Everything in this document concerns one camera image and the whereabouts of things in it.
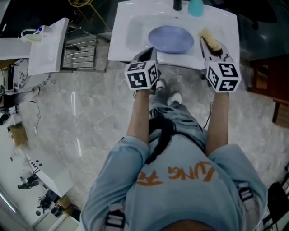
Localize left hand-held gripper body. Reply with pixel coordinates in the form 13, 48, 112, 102
124, 47, 162, 95

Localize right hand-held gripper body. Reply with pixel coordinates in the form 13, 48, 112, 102
204, 55, 242, 97

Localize yellow sponge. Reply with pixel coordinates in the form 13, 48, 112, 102
198, 27, 223, 54

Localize purple plate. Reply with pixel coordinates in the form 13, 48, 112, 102
148, 25, 195, 54

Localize person's left forearm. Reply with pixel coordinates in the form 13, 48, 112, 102
126, 89, 151, 145

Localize person's right forearm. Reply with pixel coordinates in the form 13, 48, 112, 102
205, 92, 230, 157

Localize white shoe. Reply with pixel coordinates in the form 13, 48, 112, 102
155, 79, 166, 92
167, 92, 182, 106

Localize teal plastic cup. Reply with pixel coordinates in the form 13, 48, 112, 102
187, 0, 205, 18

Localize white ceramic sink basin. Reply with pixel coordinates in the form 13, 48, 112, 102
107, 0, 241, 71

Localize brown wooden furniture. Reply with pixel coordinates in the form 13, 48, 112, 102
247, 53, 289, 129

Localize blue jeans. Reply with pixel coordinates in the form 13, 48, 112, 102
148, 100, 207, 156

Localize metal bar rack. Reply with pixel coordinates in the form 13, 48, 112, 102
60, 24, 109, 73

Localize narrow white sink basin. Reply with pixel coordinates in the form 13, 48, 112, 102
28, 17, 70, 76

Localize white container with blue cap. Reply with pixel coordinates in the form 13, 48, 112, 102
20, 25, 54, 44

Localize light blue shirt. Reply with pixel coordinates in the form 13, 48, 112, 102
80, 129, 270, 231

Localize cardboard box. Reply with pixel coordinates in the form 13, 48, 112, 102
7, 123, 29, 148

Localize thin black cable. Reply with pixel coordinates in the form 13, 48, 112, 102
202, 101, 214, 129

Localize yellow wire frame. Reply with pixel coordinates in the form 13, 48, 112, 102
67, 0, 112, 32

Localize grey harness strap buckle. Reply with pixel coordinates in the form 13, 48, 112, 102
238, 182, 255, 211
104, 202, 126, 229

